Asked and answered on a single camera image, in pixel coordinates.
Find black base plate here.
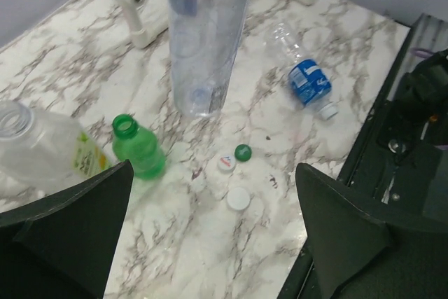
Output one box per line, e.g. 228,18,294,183
279,14,447,298

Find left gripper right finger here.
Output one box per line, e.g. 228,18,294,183
295,163,447,298

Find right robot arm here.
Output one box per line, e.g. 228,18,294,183
265,1,447,148

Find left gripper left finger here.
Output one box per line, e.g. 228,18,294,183
1,161,134,299

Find green plastic bottle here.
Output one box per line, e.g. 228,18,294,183
112,114,165,180

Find green bottle cap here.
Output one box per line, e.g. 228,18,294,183
234,144,252,162

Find large clear plastic bottle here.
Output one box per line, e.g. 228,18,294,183
1,100,114,194

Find small clear water bottle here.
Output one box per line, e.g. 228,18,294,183
168,0,249,118

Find blue label clear bottle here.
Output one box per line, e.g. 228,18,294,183
266,22,334,119

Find white red-logo bottle cap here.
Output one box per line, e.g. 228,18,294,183
216,153,236,173

